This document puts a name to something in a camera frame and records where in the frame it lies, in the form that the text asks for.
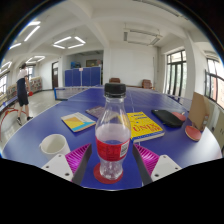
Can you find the white mug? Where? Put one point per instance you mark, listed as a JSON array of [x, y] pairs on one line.
[[55, 146]]

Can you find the table tennis net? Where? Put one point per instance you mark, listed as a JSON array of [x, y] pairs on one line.
[[71, 92]]

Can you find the brown chair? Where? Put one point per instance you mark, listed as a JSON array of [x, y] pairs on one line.
[[147, 84], [114, 80]]

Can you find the brown cardboard box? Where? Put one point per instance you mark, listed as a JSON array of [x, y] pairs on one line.
[[197, 110]]

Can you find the clear red-labelled plastic bottle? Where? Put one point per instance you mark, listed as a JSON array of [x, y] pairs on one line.
[[112, 148]]

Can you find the yellow book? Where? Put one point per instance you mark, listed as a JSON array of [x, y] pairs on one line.
[[145, 128]]

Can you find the person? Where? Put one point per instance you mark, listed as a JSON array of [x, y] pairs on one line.
[[22, 93]]

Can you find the white yellow-and-blue book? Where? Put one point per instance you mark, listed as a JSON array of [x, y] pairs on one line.
[[77, 122]]

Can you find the purple-brown book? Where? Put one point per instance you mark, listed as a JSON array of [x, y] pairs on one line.
[[96, 112]]

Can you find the shelf unit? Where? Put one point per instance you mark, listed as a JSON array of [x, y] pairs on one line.
[[35, 84]]

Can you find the flat round red coaster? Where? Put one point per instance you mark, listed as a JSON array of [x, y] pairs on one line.
[[98, 176]]

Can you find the white cabinet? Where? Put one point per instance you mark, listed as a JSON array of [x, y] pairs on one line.
[[220, 128]]

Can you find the white ceiling air conditioner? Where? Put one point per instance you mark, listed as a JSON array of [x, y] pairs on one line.
[[141, 36]]

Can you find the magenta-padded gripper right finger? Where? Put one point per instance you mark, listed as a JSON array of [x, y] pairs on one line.
[[164, 165]]

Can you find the dark-framed window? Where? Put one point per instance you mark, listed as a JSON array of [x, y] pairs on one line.
[[216, 83], [176, 75]]

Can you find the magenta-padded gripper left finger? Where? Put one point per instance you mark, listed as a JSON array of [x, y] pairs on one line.
[[60, 165]]

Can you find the red table tennis paddle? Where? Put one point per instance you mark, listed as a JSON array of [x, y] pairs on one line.
[[193, 133], [181, 116]]

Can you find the black pouch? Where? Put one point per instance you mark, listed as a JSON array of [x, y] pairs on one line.
[[166, 117]]

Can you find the ceiling lights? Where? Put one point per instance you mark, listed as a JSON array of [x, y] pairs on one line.
[[80, 40]]

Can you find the dark brown door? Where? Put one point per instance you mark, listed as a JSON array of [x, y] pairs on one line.
[[55, 76]]

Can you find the folded blue tables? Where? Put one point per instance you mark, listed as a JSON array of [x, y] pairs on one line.
[[83, 76]]

